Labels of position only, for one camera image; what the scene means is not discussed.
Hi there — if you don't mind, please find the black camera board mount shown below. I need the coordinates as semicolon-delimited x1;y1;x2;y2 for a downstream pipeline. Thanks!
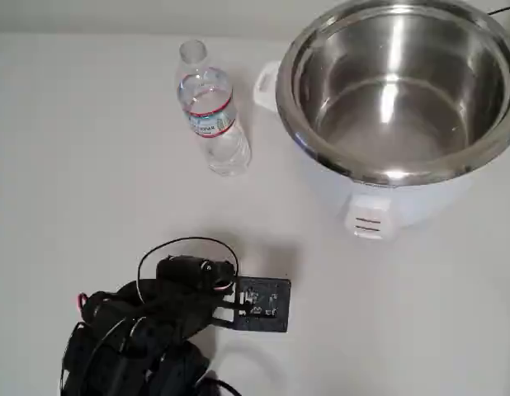
212;275;292;334

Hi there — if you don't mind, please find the stainless steel inner pot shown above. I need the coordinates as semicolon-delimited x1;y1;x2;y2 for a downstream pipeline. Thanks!
275;0;510;186

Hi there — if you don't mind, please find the thick black cable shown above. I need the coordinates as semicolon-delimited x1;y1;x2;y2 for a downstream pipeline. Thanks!
196;368;244;396

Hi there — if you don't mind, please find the white rice cooker body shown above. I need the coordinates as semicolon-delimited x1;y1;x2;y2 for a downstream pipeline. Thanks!
253;59;510;243

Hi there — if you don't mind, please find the thin black looped cable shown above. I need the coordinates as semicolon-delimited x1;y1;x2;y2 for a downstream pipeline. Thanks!
136;235;240;309

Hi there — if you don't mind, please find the clear plastic water bottle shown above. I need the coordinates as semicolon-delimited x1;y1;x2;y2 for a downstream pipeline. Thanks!
175;39;253;177

